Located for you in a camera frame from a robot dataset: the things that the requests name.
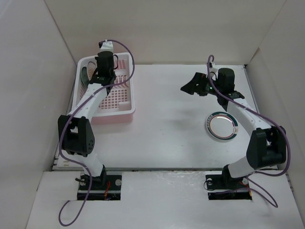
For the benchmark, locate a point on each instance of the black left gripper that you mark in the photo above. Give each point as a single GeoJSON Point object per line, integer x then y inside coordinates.
{"type": "Point", "coordinates": [97, 67]}

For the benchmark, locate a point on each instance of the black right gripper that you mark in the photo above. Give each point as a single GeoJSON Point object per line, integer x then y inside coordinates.
{"type": "Point", "coordinates": [190, 87]}

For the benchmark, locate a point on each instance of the orange sunburst plate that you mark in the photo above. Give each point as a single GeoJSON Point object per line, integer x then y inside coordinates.
{"type": "Point", "coordinates": [91, 66]}

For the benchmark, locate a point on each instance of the blue floral plate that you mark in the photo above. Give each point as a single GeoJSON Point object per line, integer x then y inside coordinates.
{"type": "Point", "coordinates": [84, 77]}

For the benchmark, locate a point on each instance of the green red rimmed plate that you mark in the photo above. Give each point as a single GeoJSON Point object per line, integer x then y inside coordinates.
{"type": "Point", "coordinates": [221, 126]}

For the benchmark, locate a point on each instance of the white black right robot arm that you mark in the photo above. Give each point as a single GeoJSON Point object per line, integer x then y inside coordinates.
{"type": "Point", "coordinates": [268, 145]}

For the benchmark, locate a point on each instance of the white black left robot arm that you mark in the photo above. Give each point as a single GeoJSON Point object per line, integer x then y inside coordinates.
{"type": "Point", "coordinates": [75, 130]}

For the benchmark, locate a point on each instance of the white pink dish rack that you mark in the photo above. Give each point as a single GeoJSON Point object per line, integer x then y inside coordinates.
{"type": "Point", "coordinates": [119, 105]}

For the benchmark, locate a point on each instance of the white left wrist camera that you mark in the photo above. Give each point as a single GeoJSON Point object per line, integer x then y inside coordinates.
{"type": "Point", "coordinates": [106, 46]}

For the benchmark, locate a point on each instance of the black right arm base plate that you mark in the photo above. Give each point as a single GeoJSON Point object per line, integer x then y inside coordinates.
{"type": "Point", "coordinates": [219, 189]}

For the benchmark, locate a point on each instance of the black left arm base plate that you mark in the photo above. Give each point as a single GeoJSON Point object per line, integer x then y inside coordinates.
{"type": "Point", "coordinates": [111, 190]}

